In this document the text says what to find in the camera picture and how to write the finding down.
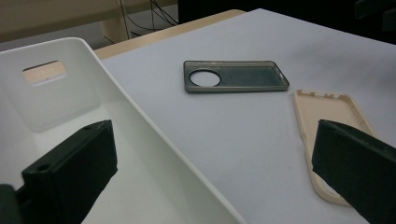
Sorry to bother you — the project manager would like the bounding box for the white plastic storage bin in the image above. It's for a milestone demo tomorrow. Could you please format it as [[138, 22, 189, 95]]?
[[0, 36, 248, 224]]

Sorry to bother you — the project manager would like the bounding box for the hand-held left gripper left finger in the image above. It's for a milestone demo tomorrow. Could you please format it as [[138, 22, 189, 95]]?
[[21, 119, 119, 224]]

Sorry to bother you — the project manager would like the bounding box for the dark translucent phone case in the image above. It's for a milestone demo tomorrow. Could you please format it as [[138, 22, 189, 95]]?
[[182, 60, 290, 93]]

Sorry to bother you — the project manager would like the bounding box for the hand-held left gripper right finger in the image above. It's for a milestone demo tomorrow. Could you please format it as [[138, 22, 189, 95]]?
[[311, 119, 396, 224]]

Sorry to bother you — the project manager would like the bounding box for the beige phone case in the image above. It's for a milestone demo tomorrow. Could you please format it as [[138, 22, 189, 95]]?
[[292, 89, 376, 207]]

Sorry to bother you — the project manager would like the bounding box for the black curtain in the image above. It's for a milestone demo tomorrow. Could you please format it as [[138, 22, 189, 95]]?
[[177, 0, 396, 45]]

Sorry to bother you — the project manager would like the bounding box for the bundle of black cables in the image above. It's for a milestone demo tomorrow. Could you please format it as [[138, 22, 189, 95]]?
[[120, 0, 179, 40]]

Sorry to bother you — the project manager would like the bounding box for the wooden table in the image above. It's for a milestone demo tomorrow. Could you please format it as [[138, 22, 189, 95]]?
[[92, 8, 247, 61]]

